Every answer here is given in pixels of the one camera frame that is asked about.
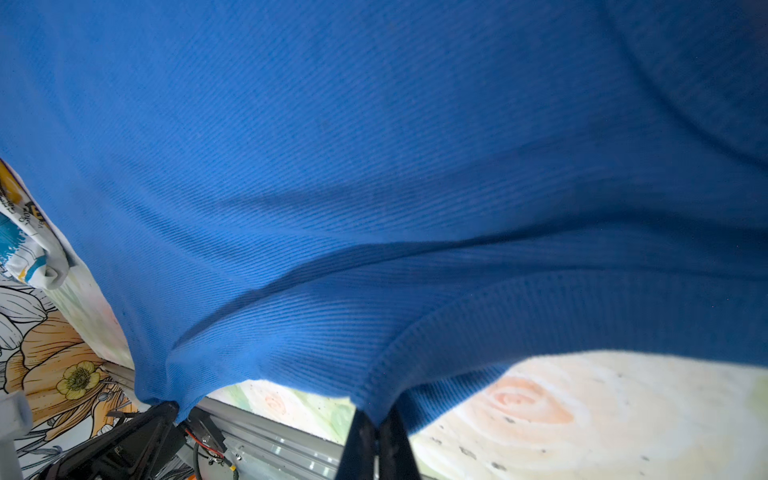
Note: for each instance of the blue cloth garment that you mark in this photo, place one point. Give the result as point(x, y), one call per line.
point(396, 201)

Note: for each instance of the aluminium mounting rail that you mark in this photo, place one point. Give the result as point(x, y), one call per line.
point(273, 432)

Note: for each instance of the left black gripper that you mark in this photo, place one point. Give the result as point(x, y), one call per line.
point(138, 447)

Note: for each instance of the white teal yellow printed garment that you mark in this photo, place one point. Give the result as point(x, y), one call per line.
point(30, 251)

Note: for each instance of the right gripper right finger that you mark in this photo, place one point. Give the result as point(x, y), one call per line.
point(396, 458)

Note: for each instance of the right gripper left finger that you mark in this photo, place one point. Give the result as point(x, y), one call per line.
point(360, 451)

